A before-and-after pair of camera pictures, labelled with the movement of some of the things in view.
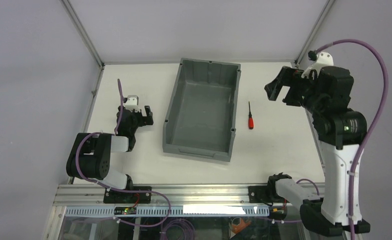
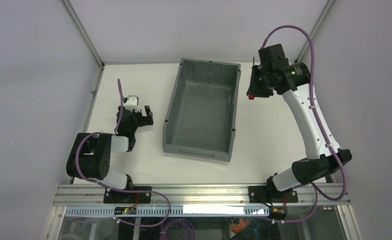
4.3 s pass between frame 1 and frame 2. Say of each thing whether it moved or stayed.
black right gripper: moved
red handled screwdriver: moved
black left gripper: stayed
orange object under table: stayed
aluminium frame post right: stayed
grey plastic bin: stayed
